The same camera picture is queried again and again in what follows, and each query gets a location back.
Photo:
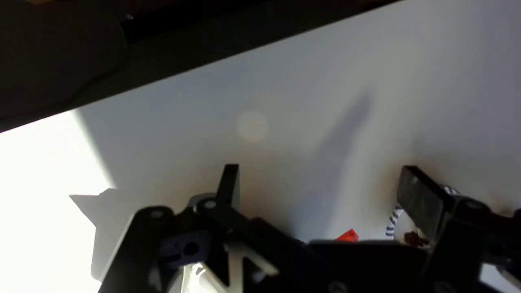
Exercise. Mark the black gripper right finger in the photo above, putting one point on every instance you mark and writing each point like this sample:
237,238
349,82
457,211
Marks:
424,201

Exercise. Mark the small striped saucer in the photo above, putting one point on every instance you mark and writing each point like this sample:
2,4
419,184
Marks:
395,222

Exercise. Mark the small red object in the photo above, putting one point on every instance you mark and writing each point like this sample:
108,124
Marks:
348,235

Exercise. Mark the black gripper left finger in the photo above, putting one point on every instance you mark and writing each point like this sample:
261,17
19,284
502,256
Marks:
229,184

